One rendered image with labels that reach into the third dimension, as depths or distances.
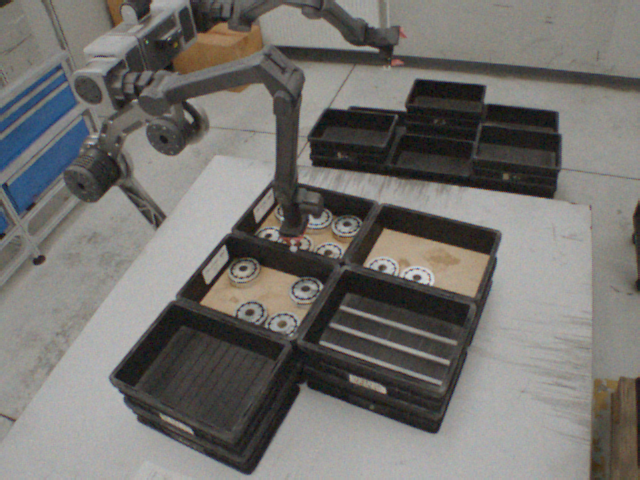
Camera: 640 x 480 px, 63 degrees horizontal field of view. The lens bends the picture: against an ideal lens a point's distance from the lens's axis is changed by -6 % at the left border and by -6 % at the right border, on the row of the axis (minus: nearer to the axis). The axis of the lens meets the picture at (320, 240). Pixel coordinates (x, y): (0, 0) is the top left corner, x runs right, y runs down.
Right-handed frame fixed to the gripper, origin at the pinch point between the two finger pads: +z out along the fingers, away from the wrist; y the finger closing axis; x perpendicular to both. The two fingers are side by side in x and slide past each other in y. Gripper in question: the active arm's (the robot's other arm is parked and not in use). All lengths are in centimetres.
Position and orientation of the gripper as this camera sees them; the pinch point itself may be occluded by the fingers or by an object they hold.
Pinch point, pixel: (297, 242)
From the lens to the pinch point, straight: 177.9
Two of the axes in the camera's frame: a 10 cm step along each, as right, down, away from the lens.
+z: 0.9, 7.1, 7.0
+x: -9.4, -1.7, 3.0
